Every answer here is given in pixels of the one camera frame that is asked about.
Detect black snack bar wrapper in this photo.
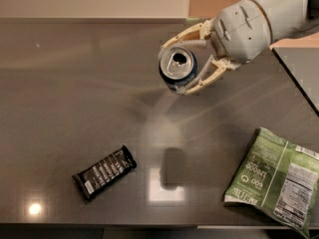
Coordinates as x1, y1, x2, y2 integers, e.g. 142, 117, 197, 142
72, 145, 137, 201

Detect green chip bag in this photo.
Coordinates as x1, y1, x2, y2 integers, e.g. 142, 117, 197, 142
224, 127, 319, 239

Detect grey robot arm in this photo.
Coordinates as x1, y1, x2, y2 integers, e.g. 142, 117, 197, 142
158, 0, 318, 96

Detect blue pepsi can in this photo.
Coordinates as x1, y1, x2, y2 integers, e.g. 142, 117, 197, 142
159, 47, 197, 92

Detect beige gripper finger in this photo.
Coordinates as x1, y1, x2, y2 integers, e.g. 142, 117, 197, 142
176, 56, 241, 96
158, 18, 214, 58

